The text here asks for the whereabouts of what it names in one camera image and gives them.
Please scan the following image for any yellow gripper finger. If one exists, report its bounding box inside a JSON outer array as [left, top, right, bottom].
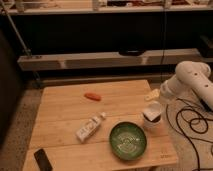
[[144, 89, 160, 101]]

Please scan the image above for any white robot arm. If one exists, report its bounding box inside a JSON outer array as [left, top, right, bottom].
[[156, 61, 213, 111]]

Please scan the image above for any white cup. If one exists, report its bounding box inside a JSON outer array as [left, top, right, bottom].
[[142, 100, 163, 130]]

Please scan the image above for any long grey shelf beam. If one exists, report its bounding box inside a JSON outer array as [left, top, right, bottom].
[[18, 49, 213, 71]]

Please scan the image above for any green bowl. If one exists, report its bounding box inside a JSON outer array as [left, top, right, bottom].
[[109, 122, 147, 161]]

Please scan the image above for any orange carrot toy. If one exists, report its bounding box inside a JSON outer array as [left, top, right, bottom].
[[84, 93, 102, 101]]

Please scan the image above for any metal diagonal pole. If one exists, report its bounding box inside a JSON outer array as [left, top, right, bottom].
[[0, 0, 42, 88]]

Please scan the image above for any black phone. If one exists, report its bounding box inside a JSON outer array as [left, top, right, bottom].
[[34, 149, 53, 171]]

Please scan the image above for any upper wooden shelf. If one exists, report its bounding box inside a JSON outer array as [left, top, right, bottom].
[[0, 0, 213, 15]]

